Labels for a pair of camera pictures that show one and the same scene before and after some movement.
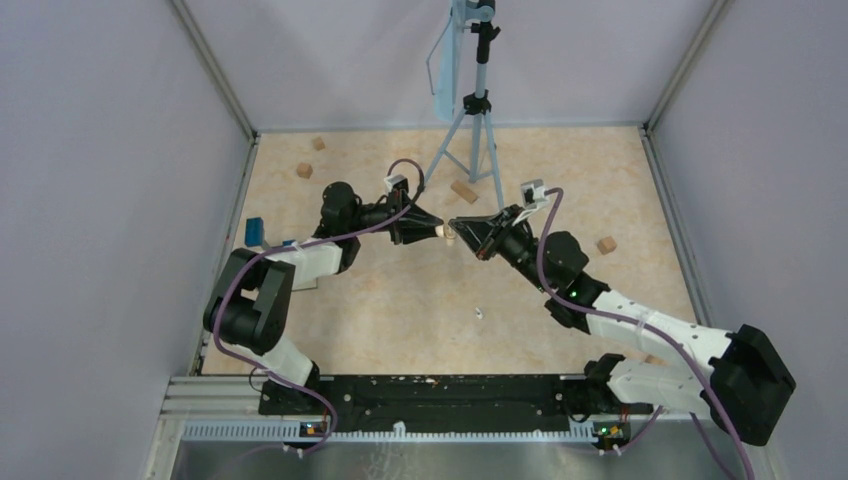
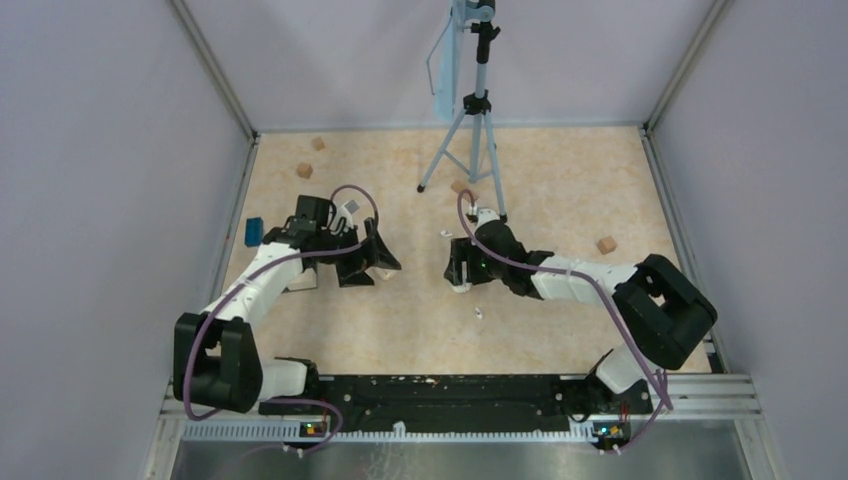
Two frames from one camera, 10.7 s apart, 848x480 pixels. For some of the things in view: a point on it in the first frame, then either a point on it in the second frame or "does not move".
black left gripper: (412, 226) → (380, 255)
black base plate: (319, 402) does not move
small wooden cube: (304, 170) does not move
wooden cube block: (607, 245) does not move
